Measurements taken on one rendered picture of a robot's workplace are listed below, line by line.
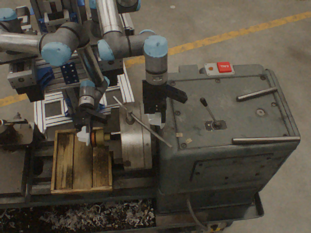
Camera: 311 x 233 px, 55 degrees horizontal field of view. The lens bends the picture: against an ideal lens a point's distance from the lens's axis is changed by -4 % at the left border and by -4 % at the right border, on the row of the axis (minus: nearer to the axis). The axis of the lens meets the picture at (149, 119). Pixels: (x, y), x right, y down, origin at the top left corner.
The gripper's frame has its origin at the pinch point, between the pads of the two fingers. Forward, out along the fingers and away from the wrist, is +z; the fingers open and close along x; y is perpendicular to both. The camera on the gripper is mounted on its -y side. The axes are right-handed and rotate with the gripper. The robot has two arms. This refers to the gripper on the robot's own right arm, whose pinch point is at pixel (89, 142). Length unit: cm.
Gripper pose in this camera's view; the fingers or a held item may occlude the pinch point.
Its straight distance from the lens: 142.3
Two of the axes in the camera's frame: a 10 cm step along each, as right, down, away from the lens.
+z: 0.7, 8.3, -5.6
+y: -10.0, 0.6, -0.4
